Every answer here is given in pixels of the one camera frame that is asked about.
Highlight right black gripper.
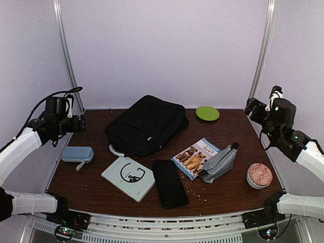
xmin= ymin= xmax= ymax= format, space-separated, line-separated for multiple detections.
xmin=244 ymin=98 xmax=278 ymax=143

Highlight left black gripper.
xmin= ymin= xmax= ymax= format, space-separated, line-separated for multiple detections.
xmin=55 ymin=114 xmax=85 ymax=135

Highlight grey pencil pouch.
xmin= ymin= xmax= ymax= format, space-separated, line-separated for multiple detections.
xmin=198 ymin=142 xmax=239 ymax=184

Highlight black student bag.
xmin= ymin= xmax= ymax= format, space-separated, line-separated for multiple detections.
xmin=104 ymin=95 xmax=189 ymax=157

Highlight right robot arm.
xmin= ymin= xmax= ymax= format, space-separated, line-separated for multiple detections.
xmin=244 ymin=98 xmax=323 ymax=224

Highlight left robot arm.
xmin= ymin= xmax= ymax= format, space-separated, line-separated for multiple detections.
xmin=1 ymin=87 xmax=86 ymax=225

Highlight light blue zipper case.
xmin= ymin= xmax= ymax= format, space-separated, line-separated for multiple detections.
xmin=61 ymin=146 xmax=94 ymax=171

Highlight green plate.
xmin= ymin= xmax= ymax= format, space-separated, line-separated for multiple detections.
xmin=195 ymin=106 xmax=220 ymax=122

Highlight red patterned white bowl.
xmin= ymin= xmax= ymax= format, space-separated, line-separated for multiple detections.
xmin=247 ymin=163 xmax=273 ymax=190

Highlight grey book with G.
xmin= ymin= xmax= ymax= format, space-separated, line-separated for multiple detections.
xmin=101 ymin=157 xmax=155 ymax=203

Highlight dog picture book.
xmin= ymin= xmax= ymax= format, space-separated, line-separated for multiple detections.
xmin=171 ymin=138 xmax=221 ymax=180

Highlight black flat case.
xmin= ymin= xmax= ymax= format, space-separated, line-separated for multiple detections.
xmin=152 ymin=159 xmax=189 ymax=209

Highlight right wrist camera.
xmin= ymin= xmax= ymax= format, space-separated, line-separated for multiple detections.
xmin=265 ymin=86 xmax=297 ymax=127

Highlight right aluminium frame post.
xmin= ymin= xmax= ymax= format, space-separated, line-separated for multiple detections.
xmin=247 ymin=0 xmax=277 ymax=101

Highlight aluminium frame post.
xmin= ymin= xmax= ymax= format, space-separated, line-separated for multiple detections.
xmin=52 ymin=0 xmax=85 ymax=114
xmin=247 ymin=0 xmax=277 ymax=101

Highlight front aluminium rail base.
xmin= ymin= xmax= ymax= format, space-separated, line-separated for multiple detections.
xmin=21 ymin=210 xmax=314 ymax=243

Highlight left aluminium frame post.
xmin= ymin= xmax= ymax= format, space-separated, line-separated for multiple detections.
xmin=52 ymin=0 xmax=85 ymax=114

